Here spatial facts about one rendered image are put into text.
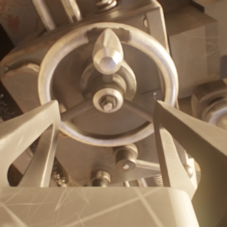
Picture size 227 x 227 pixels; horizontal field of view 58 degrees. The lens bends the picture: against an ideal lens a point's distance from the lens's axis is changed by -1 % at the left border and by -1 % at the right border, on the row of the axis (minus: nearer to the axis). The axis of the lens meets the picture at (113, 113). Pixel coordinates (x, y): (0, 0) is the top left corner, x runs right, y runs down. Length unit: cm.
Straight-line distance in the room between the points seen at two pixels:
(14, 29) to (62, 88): 22
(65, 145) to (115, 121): 13
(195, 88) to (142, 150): 18
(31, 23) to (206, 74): 39
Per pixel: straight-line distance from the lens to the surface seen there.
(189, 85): 40
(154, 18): 34
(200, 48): 37
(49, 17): 44
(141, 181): 72
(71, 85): 38
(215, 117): 38
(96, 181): 53
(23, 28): 55
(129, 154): 45
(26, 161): 54
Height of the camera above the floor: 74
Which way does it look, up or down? 10 degrees down
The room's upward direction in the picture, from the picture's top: 75 degrees clockwise
